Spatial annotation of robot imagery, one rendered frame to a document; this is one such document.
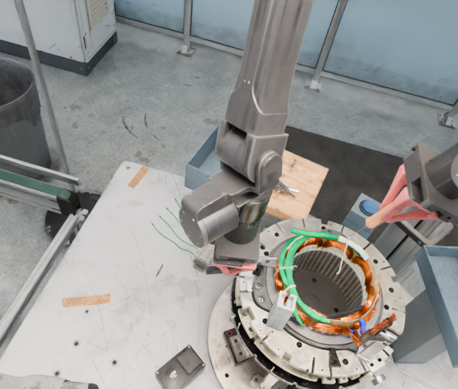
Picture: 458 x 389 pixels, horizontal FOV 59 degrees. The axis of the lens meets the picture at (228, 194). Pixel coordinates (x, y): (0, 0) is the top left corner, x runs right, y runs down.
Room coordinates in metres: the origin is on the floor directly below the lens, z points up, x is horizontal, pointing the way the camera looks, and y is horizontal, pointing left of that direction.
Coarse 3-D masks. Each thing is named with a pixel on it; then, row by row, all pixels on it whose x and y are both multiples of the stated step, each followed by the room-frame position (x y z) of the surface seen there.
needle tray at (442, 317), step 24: (432, 264) 0.52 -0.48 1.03; (456, 264) 0.53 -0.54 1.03; (432, 288) 0.45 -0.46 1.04; (456, 288) 0.47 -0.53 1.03; (408, 312) 0.45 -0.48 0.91; (432, 312) 0.42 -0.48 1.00; (456, 312) 0.41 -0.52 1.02; (408, 336) 0.41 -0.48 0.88; (432, 336) 0.38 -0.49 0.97; (456, 336) 0.34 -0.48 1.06; (408, 360) 0.38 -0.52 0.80; (456, 360) 0.30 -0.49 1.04
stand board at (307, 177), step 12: (288, 156) 0.73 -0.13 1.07; (288, 168) 0.69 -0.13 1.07; (300, 168) 0.70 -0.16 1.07; (312, 168) 0.70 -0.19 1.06; (324, 168) 0.71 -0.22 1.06; (288, 180) 0.65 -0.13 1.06; (300, 180) 0.66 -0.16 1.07; (312, 180) 0.66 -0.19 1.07; (300, 192) 0.62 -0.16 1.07; (312, 192) 0.63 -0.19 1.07; (276, 204) 0.57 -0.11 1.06; (288, 204) 0.58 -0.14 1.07; (300, 204) 0.58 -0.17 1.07; (312, 204) 0.59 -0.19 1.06; (276, 216) 0.55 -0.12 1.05; (288, 216) 0.54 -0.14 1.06; (300, 216) 0.55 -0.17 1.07
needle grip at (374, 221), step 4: (384, 208) 0.38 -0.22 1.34; (380, 212) 0.38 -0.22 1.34; (396, 212) 0.37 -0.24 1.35; (372, 216) 0.38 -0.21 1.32; (376, 216) 0.37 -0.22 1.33; (380, 216) 0.37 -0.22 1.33; (368, 220) 0.38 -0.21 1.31; (372, 220) 0.37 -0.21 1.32; (376, 220) 0.37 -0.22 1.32; (380, 220) 0.37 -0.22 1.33; (368, 224) 0.37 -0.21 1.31; (372, 224) 0.37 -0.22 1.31; (376, 224) 0.37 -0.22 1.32; (380, 224) 0.37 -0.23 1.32
